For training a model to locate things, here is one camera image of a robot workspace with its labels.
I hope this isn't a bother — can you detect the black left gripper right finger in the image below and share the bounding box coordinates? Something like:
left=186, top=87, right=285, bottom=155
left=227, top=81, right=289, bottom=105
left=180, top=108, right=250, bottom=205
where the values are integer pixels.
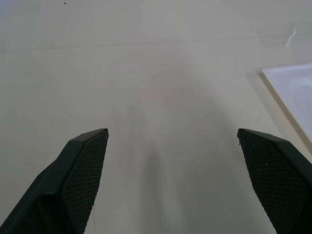
left=237, top=128, right=312, bottom=234

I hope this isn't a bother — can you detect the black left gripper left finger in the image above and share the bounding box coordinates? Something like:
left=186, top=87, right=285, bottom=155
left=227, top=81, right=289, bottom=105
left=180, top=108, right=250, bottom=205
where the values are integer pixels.
left=0, top=128, right=109, bottom=234

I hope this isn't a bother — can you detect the phone box with dark phone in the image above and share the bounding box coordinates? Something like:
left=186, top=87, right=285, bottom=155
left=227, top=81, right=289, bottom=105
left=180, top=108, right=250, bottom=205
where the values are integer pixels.
left=261, top=62, right=312, bottom=145

